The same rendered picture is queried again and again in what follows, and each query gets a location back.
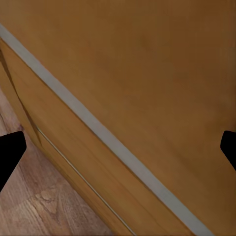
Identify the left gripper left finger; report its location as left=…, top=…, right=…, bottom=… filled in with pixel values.
left=0, top=131, right=27, bottom=192

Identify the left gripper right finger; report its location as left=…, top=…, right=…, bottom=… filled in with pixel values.
left=220, top=130, right=236, bottom=170

